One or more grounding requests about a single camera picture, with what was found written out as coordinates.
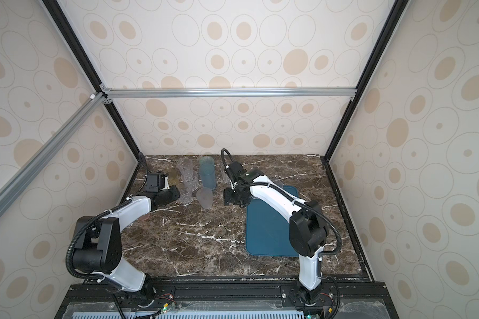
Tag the pink plastic cup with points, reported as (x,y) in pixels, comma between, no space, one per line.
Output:
(144,217)

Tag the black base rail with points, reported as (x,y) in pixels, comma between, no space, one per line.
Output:
(229,299)

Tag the tall clear textured cup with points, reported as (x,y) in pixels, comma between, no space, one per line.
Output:
(186,168)

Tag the yellow plastic cup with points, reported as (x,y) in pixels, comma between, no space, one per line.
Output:
(173,176)

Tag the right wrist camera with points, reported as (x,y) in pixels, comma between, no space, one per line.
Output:
(234,171)

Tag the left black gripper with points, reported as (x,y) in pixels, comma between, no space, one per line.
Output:
(175,191)

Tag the horizontal aluminium frame bar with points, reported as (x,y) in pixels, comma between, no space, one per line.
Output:
(230,93)

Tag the teal plastic tray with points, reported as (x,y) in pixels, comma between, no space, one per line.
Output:
(267,223)

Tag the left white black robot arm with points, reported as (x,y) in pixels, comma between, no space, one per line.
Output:
(95,252)

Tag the green frosted cup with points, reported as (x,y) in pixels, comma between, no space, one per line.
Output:
(206,161)

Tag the left diagonal aluminium bar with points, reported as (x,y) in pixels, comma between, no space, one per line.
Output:
(19,182)

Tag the right black frame post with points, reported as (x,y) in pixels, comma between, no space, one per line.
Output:
(381,44)

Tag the left black frame post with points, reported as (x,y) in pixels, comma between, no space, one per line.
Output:
(55,11)

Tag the frosted grey cup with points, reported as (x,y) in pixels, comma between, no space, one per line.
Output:
(205,198)

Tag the clear textured cup front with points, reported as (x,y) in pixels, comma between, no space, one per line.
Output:
(186,197)

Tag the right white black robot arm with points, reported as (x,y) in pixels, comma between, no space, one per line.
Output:
(311,234)

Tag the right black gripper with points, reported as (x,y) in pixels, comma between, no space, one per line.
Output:
(231,195)

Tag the black frame post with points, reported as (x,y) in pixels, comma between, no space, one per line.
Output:
(381,44)
(55,11)

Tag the blue frosted cup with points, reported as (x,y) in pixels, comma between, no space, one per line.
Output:
(208,175)

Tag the clear textured cup middle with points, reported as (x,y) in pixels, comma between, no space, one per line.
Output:
(191,181)

